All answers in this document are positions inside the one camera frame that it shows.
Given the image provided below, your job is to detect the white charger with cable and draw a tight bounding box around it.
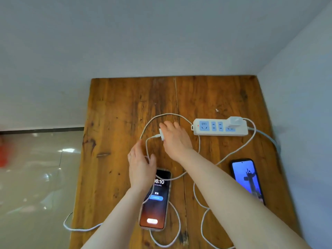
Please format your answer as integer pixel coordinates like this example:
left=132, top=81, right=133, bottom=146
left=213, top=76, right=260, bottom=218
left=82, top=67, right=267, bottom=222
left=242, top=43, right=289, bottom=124
left=192, top=117, right=257, bottom=249
left=63, top=112, right=202, bottom=248

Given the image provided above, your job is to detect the black smartphone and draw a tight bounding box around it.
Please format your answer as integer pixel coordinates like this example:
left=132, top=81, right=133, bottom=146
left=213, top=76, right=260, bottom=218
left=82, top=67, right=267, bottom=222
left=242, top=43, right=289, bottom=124
left=230, top=158, right=266, bottom=206

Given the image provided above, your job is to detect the person's right forearm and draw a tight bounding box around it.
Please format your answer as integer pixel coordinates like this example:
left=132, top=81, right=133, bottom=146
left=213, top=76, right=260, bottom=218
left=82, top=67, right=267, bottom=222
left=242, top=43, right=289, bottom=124
left=178, top=148, right=312, bottom=249

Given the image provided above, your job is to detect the person's right hand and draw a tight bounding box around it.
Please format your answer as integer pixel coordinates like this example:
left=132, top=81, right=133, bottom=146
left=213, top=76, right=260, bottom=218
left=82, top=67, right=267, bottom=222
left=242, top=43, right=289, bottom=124
left=159, top=120, right=194, bottom=164

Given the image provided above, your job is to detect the white power strip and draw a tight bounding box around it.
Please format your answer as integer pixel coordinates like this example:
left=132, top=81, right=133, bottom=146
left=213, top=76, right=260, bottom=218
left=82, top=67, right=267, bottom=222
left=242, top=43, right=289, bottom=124
left=191, top=118, right=249, bottom=137

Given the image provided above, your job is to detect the person's left forearm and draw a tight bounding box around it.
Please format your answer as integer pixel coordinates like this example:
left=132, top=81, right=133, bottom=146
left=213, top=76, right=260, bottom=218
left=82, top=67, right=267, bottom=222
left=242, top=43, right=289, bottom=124
left=82, top=186, right=152, bottom=249

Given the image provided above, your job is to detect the red plastic object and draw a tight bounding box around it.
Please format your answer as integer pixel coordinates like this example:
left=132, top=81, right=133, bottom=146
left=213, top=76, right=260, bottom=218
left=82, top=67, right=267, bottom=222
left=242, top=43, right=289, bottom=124
left=0, top=136, right=15, bottom=168

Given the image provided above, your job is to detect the wooden folding table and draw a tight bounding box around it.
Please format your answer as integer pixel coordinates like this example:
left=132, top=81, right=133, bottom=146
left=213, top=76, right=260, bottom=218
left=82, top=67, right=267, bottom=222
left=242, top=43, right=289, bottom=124
left=69, top=75, right=303, bottom=249

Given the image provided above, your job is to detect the smartphone with clear case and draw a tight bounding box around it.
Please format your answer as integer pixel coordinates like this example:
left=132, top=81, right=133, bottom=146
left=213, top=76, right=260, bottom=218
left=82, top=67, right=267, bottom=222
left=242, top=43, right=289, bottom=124
left=139, top=168, right=172, bottom=232

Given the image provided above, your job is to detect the person's left hand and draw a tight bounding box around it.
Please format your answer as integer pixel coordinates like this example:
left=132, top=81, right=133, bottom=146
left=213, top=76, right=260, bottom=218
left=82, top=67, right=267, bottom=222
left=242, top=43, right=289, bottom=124
left=127, top=139, right=157, bottom=191

